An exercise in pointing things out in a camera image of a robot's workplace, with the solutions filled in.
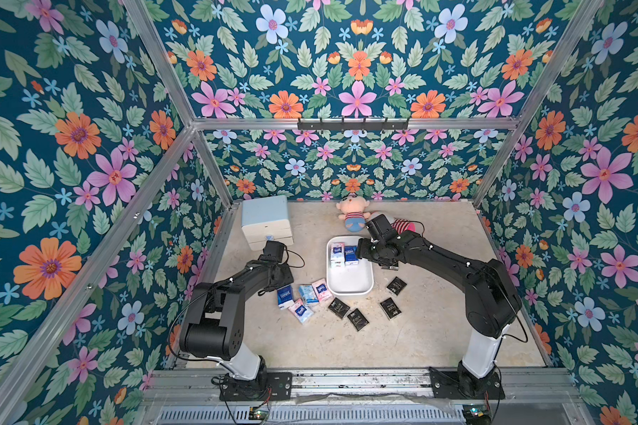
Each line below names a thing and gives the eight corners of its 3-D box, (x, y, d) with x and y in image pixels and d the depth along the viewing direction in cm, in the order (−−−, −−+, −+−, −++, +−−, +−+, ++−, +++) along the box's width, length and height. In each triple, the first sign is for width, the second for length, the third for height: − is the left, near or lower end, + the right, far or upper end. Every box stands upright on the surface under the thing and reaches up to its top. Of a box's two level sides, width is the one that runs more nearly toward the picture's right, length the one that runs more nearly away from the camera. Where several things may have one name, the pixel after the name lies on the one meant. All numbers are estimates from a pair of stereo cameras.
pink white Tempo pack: (289, 312, 90) (288, 308, 87) (300, 302, 92) (299, 298, 90) (303, 325, 87) (302, 322, 84) (313, 314, 89) (313, 311, 87)
